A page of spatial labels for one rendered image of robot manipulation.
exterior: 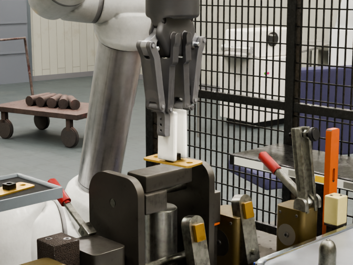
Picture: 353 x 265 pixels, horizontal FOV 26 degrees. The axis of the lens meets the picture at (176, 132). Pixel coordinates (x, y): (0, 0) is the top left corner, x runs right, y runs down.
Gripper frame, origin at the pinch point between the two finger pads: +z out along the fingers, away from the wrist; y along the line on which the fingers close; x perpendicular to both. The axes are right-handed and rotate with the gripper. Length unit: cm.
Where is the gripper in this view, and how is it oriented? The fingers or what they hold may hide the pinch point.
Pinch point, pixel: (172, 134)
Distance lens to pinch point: 109.0
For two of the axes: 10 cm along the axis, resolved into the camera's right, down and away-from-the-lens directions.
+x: 7.9, 1.2, -6.0
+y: -6.1, 1.5, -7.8
